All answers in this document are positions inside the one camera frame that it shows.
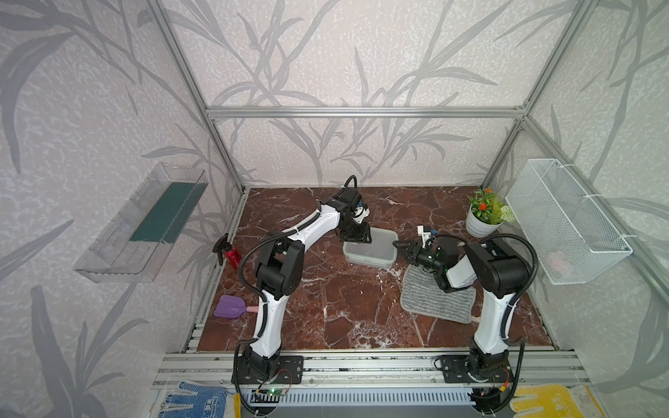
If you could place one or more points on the potted plant white pot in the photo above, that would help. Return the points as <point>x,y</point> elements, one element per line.
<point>487,213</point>

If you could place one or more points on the aluminium frame rails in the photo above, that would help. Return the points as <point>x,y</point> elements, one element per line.
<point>438,92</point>

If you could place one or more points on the white wire basket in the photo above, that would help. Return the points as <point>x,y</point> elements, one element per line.
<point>557,214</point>

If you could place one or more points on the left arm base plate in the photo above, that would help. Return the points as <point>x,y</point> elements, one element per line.
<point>282,368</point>

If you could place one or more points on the blue white work glove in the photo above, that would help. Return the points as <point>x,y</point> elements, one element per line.
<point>192,399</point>

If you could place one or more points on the grey wiping cloth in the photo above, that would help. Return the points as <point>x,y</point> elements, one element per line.
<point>421,295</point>

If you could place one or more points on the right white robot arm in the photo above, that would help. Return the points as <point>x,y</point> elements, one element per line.
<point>505,265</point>

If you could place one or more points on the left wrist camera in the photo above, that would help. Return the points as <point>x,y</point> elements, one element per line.
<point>360,213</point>

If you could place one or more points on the purple pink spatula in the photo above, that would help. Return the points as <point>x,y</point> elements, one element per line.
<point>232,307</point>

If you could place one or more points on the yellow work glove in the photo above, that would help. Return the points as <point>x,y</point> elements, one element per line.
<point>544,401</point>

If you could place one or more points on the pink item in basket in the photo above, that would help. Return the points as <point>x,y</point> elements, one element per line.
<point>559,263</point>

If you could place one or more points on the clear wall shelf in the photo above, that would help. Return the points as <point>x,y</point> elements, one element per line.
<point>113,258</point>

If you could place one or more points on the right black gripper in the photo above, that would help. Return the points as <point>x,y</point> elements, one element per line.
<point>414,248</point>

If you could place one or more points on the clear lunch box base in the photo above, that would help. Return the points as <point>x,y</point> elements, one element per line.
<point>379,253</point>

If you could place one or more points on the green sponge pad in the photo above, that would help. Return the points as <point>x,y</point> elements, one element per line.
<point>168,216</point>

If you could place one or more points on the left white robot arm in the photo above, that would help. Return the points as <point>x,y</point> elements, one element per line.
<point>273,270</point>

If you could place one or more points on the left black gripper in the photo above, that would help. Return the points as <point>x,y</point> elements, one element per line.
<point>364,235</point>

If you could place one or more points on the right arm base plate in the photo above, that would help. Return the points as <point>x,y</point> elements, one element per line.
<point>454,368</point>

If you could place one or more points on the red spray bottle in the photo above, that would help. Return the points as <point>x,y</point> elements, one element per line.
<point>226,251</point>

